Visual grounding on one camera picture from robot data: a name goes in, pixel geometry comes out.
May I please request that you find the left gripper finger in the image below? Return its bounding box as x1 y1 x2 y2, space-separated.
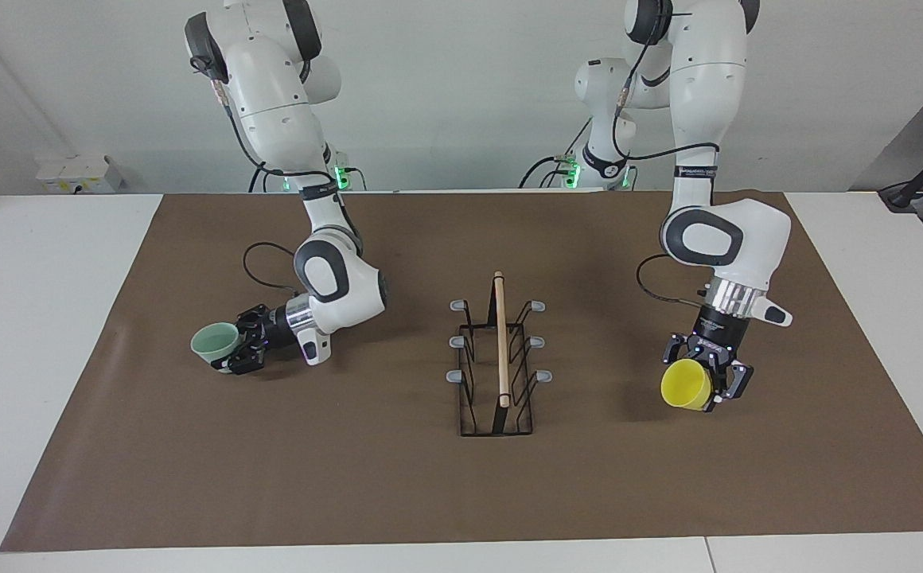
704 357 755 413
663 332 697 368

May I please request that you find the yellow plastic cup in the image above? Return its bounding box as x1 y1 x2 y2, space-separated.
660 359 715 411

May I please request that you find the pale green plastic cup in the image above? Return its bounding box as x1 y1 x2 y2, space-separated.
190 322 244 372

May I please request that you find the brown table mat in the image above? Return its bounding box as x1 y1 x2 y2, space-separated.
0 189 923 554

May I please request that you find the white power strip box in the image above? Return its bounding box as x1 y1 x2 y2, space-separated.
36 155 124 194

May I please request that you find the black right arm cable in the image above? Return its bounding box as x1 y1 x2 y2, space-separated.
191 56 335 299

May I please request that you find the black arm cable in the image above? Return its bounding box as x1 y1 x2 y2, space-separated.
613 0 721 307
191 56 335 299

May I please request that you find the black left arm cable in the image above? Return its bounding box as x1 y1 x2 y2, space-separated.
613 0 721 307

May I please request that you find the black wire cup rack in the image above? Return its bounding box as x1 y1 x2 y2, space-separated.
447 271 554 437

